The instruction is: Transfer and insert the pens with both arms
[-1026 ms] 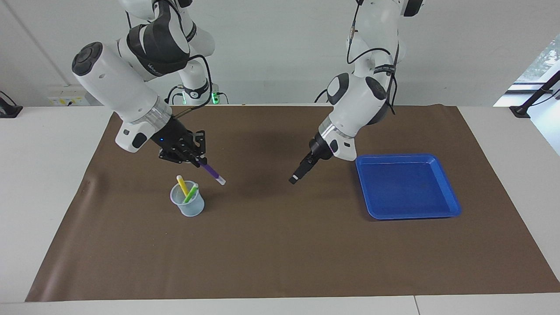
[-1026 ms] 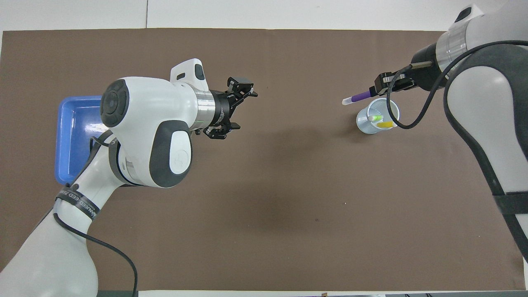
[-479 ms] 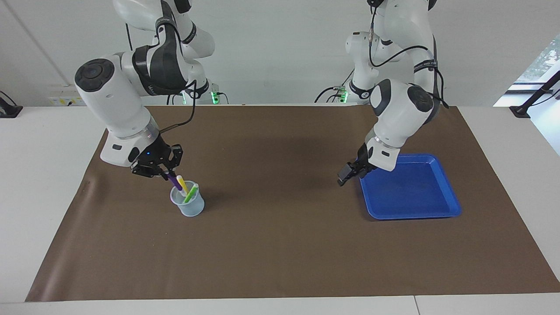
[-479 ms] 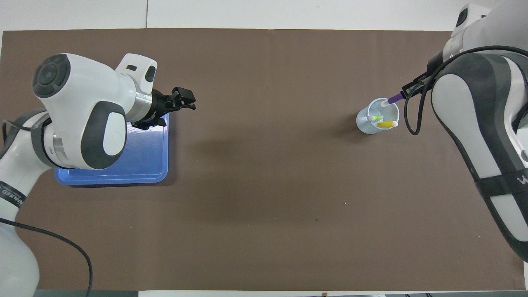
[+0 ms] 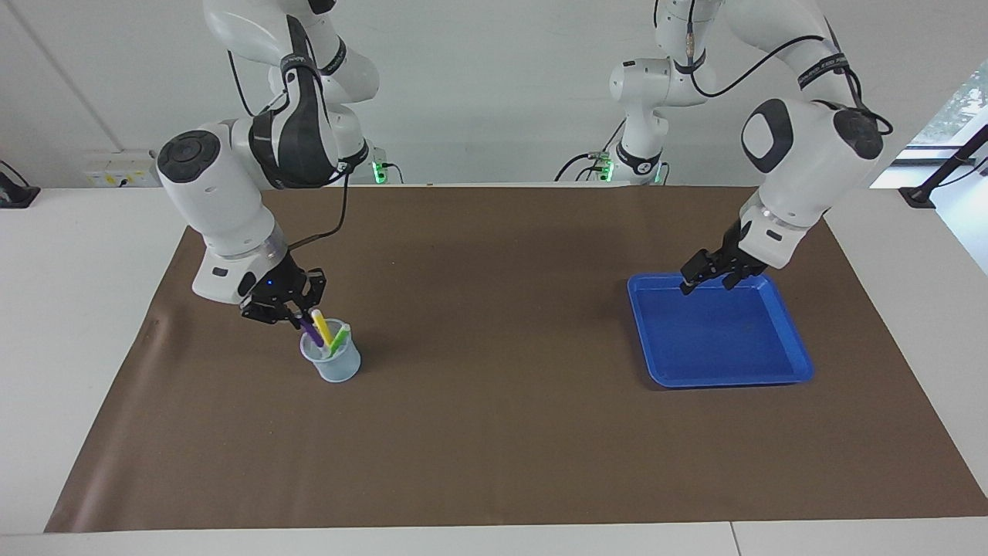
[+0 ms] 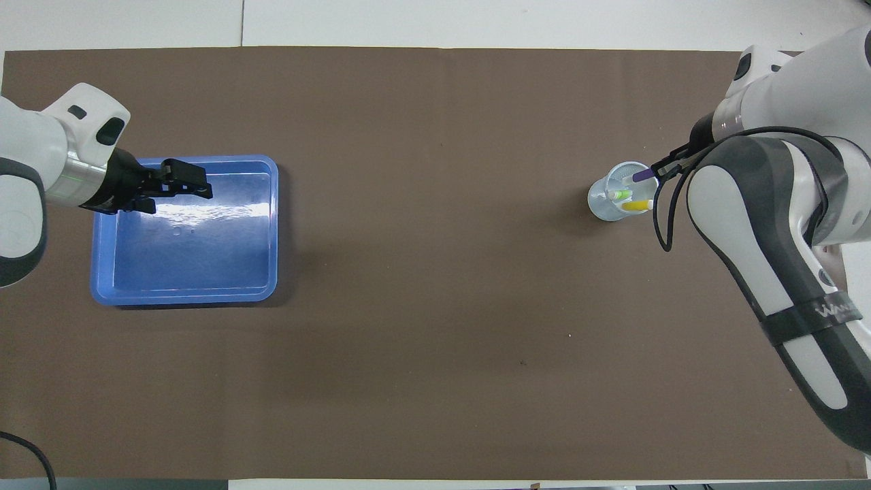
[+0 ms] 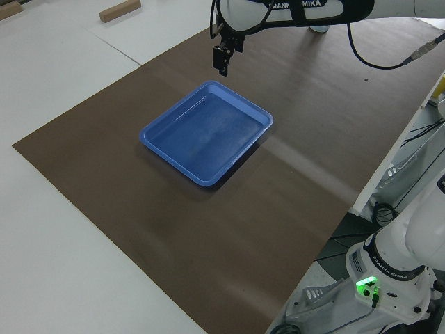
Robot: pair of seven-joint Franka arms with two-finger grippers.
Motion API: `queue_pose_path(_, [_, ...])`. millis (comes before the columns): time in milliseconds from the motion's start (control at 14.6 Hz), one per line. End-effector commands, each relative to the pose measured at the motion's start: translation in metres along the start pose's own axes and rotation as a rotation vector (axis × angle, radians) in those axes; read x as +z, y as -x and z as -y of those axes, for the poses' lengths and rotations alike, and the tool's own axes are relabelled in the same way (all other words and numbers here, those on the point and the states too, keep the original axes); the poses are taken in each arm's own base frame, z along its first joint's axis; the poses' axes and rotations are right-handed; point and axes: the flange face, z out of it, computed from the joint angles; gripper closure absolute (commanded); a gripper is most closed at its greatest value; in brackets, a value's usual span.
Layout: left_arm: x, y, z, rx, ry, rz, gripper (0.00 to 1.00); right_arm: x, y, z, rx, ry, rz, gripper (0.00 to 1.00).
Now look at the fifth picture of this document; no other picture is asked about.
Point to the brown table mat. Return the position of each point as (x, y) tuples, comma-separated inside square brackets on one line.
[(494, 432)]

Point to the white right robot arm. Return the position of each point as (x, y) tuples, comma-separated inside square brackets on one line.
[(224, 208)]

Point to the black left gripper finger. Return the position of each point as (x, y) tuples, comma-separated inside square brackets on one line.
[(695, 270), (745, 270)]

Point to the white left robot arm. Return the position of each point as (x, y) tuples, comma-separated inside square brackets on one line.
[(810, 170)]

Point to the purple pen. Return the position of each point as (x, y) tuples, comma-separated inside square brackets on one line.
[(312, 333)]

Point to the clear plastic cup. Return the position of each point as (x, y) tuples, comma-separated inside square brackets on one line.
[(340, 369)]

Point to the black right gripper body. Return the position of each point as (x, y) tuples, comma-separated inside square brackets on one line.
[(282, 282)]

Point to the white wall socket strip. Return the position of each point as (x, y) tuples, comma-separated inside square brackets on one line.
[(116, 174)]

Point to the yellow pen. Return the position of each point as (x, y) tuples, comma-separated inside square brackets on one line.
[(322, 328)]

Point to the window pane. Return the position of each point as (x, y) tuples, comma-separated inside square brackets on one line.
[(957, 100)]

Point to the green pen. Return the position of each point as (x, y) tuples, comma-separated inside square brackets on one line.
[(340, 337)]

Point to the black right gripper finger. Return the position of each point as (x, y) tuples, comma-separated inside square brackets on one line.
[(316, 286), (266, 313)]

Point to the blue plastic tray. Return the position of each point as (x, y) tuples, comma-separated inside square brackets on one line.
[(718, 340)]

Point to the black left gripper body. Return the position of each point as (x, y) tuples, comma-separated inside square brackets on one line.
[(733, 251)]

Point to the black clamp base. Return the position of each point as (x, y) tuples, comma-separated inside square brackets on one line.
[(15, 197)]

